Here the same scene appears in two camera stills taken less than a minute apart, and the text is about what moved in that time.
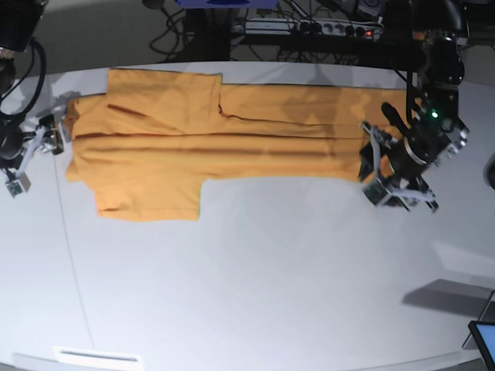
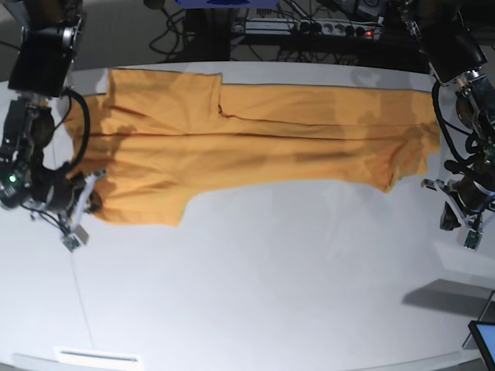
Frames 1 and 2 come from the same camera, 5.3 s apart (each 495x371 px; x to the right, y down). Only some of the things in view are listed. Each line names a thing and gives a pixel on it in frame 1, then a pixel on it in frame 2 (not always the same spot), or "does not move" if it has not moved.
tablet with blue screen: [483, 334] does not move
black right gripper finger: [366, 165] -> [448, 220]
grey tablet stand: [488, 314] does not move
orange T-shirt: [149, 140] does not move
